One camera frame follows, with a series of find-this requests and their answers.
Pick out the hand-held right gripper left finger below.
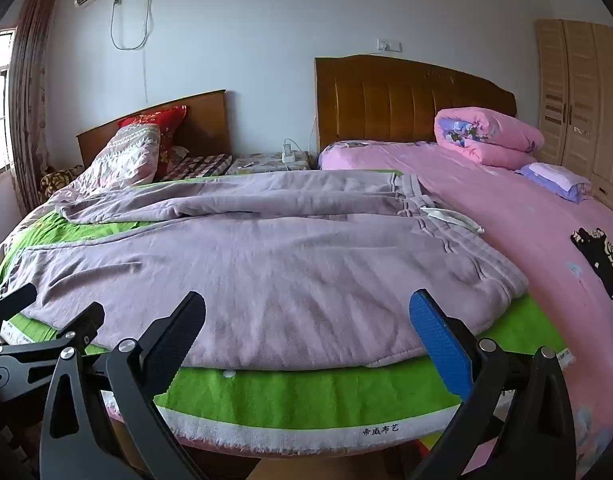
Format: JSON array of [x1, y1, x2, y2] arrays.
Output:
[[39, 291, 207, 480]]

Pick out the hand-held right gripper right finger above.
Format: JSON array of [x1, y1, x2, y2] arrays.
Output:
[[409, 288, 578, 480]]

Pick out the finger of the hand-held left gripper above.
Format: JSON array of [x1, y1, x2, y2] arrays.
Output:
[[0, 301, 106, 404], [0, 282, 38, 335]]

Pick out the lilac pants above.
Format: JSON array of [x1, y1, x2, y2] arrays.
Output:
[[14, 170, 530, 369]]

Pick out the pink bed sheet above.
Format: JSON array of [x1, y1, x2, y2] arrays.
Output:
[[319, 140, 613, 480]]

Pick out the brown yellow floral blanket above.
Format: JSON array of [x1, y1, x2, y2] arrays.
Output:
[[40, 166, 84, 199]]

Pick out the green printed blanket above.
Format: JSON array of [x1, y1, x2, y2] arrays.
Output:
[[0, 170, 568, 447]]

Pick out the plaid bed sheet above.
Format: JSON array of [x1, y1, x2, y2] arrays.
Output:
[[159, 154, 234, 181]]

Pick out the pink patterned quilt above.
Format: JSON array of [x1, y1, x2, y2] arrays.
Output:
[[0, 122, 162, 271]]

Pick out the black floral cloth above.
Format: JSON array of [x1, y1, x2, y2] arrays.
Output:
[[570, 227, 613, 302]]

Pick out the purple pillow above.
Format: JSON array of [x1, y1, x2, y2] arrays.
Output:
[[517, 161, 593, 205]]

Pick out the brown patterned curtain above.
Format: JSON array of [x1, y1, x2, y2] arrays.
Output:
[[8, 0, 60, 217]]

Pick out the small plain wooden headboard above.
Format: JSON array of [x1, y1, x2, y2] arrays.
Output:
[[76, 89, 232, 162]]

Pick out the red embroidered pillow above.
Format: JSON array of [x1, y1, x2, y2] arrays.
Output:
[[117, 105, 190, 162]]

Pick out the folded pink quilt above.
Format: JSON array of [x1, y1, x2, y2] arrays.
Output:
[[433, 106, 546, 169]]

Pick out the large padded wooden headboard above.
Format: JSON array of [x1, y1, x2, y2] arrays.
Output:
[[314, 54, 517, 157]]

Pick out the light wooden wardrobe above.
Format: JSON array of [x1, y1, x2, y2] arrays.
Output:
[[535, 19, 613, 207]]

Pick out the air conditioner power cable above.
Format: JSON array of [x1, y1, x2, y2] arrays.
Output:
[[110, 0, 156, 51]]

